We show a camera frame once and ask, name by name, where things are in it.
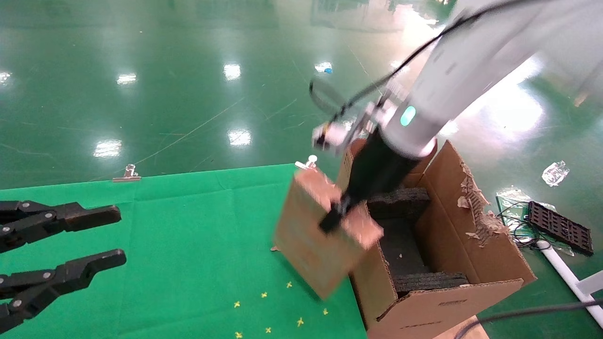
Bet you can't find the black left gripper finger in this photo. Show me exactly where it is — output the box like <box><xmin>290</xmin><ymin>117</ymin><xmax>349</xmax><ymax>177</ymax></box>
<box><xmin>0</xmin><ymin>201</ymin><xmax>122</xmax><ymax>253</ymax></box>
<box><xmin>0</xmin><ymin>249</ymin><xmax>127</xmax><ymax>332</ymax></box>

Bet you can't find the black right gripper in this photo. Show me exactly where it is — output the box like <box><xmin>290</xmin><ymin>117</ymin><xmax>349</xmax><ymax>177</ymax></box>
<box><xmin>318</xmin><ymin>131</ymin><xmax>421</xmax><ymax>234</ymax></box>

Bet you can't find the small brown cardboard box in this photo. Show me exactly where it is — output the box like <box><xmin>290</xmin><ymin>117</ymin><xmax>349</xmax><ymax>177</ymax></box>
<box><xmin>273</xmin><ymin>167</ymin><xmax>384</xmax><ymax>300</ymax></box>

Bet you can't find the large open cardboard carton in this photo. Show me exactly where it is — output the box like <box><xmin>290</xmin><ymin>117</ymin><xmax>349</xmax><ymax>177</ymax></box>
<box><xmin>337</xmin><ymin>137</ymin><xmax>538</xmax><ymax>339</ymax></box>

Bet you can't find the black foam block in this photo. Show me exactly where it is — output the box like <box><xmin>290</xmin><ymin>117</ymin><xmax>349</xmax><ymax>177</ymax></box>
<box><xmin>392</xmin><ymin>272</ymin><xmax>470</xmax><ymax>299</ymax></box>
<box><xmin>367</xmin><ymin>187</ymin><xmax>430</xmax><ymax>219</ymax></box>

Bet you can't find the black foam liner sheet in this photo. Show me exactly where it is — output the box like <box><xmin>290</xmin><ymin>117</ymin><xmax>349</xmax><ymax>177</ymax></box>
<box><xmin>377</xmin><ymin>218</ymin><xmax>427</xmax><ymax>278</ymax></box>

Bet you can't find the green cloth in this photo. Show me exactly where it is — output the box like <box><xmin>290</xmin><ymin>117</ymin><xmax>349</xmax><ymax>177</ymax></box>
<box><xmin>0</xmin><ymin>163</ymin><xmax>368</xmax><ymax>339</ymax></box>

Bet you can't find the clear bag with green print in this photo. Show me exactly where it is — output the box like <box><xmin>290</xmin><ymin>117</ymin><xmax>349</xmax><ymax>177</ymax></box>
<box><xmin>496</xmin><ymin>188</ymin><xmax>533</xmax><ymax>222</ymax></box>

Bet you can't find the crumpled clear plastic wrapper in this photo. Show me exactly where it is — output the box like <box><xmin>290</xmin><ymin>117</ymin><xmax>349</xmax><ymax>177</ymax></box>
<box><xmin>542</xmin><ymin>161</ymin><xmax>570</xmax><ymax>186</ymax></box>

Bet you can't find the black plastic grid panel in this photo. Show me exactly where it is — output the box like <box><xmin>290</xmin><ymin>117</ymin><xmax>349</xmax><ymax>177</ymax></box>
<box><xmin>527</xmin><ymin>201</ymin><xmax>594</xmax><ymax>256</ymax></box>

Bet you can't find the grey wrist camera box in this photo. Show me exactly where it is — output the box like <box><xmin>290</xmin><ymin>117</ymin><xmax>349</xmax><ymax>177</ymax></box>
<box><xmin>312</xmin><ymin>121</ymin><xmax>351</xmax><ymax>155</ymax></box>

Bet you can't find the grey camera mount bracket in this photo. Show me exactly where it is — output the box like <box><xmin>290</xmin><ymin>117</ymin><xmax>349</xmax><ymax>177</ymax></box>
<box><xmin>351</xmin><ymin>101</ymin><xmax>391</xmax><ymax>142</ymax></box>

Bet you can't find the black camera cable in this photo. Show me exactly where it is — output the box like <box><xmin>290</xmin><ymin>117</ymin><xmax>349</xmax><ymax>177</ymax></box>
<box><xmin>309</xmin><ymin>0</ymin><xmax>528</xmax><ymax>142</ymax></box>

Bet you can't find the thin black wire bundle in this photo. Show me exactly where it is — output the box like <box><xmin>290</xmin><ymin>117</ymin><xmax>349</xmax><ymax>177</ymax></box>
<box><xmin>497</xmin><ymin>202</ymin><xmax>552</xmax><ymax>250</ymax></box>

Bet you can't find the white metal frame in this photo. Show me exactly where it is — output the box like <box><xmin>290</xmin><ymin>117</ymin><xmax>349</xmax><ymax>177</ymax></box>
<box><xmin>537</xmin><ymin>240</ymin><xmax>603</xmax><ymax>329</ymax></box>

